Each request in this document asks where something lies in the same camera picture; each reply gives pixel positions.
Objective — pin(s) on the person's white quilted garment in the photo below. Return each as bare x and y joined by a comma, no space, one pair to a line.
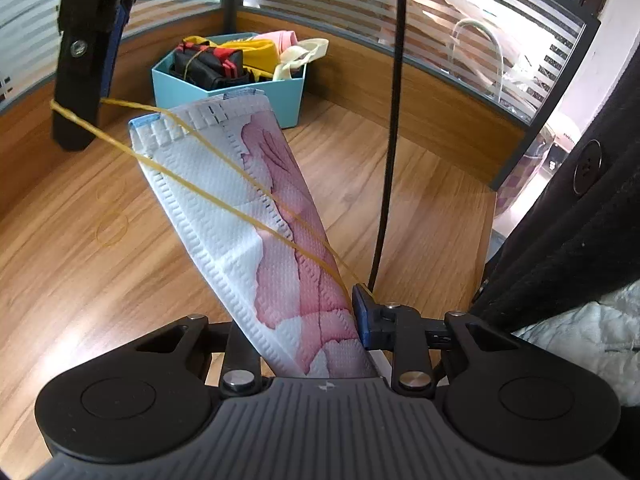
580,335

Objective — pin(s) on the striped glass partition with label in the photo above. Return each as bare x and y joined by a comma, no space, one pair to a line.
160,15

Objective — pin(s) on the floral white shopping bag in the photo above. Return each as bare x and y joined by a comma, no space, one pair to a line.
225,230

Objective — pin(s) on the person's black coat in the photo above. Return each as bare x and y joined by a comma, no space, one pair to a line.
575,240

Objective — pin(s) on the teal box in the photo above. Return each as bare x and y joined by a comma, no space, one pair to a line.
190,95

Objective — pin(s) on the black red folded bag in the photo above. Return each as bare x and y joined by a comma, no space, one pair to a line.
215,67

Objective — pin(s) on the yellow rubber band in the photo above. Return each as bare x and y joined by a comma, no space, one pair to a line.
200,193
96,230

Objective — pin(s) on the yellow folded bag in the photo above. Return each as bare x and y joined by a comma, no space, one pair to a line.
257,57

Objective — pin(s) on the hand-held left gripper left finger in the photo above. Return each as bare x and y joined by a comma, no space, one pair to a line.
240,360

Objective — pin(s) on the pink folded bag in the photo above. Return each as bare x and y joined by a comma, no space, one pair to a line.
277,39

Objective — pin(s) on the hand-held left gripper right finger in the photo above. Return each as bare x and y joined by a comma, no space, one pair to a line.
361,320

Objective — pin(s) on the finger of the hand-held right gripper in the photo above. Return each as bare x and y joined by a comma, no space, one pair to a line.
80,85

